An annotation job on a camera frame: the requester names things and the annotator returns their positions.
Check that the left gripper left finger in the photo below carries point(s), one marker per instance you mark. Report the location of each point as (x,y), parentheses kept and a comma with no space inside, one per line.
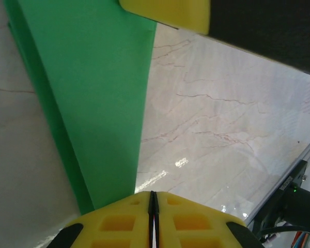
(118,224)

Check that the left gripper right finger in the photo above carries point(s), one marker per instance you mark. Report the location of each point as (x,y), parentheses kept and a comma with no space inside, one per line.
(191,224)

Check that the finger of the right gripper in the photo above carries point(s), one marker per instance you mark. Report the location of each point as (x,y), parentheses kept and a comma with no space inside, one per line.
(248,23)

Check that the green paper sheet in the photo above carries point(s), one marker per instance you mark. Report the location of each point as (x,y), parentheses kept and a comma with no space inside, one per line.
(93,103)

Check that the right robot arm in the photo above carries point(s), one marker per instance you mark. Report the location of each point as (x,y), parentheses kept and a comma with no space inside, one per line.
(304,199)

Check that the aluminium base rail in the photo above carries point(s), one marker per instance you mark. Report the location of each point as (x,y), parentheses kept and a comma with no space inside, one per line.
(308,152)

